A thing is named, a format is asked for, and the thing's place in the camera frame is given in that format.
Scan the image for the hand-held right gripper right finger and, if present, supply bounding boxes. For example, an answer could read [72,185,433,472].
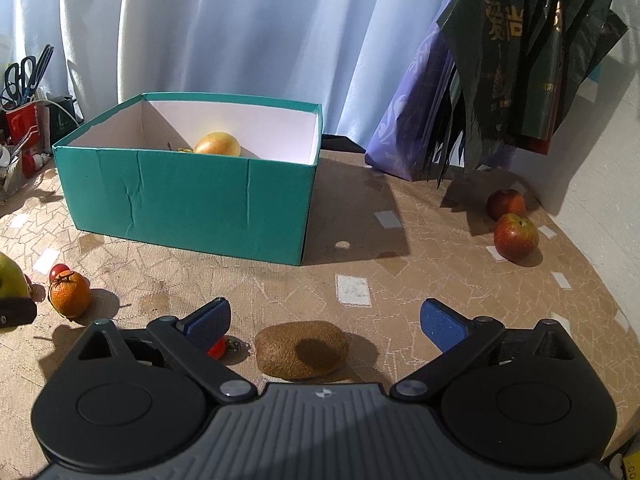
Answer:
[392,299,593,402]

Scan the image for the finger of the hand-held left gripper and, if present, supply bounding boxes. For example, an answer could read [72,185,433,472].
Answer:
[0,297,37,329]

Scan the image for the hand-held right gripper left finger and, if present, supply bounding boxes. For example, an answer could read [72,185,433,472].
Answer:
[55,297,253,401]

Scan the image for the large green pear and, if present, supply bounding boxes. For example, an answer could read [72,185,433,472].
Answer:
[0,252,30,301]

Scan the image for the orange tangerine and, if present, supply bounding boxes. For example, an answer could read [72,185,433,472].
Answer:
[48,269,92,318]

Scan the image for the brown kiwi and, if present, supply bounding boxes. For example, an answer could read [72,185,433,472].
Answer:
[255,320,351,380]

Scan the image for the teal cardboard box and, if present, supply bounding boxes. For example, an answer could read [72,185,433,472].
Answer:
[52,92,323,267]

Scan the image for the yellow pear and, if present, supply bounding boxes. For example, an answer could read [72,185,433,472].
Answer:
[192,131,242,157]

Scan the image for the red apple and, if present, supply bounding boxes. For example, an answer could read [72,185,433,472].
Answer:
[487,188,527,221]
[494,213,540,262]

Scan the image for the glass jar with spoons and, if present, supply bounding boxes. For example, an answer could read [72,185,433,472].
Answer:
[0,145,26,196]

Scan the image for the red pen cup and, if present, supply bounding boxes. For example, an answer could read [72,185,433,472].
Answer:
[5,102,51,151]

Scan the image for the dark green electric appliance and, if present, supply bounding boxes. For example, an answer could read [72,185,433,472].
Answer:
[47,95,83,133]

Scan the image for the purple paper bag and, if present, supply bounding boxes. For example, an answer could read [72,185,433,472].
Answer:
[364,0,501,183]

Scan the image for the black scissors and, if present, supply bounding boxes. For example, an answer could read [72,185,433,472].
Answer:
[0,55,38,111]

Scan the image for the dark green plastic bag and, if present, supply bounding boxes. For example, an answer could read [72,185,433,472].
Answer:
[420,0,630,188]

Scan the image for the light blue curtain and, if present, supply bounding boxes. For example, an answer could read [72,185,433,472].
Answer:
[0,0,471,161]

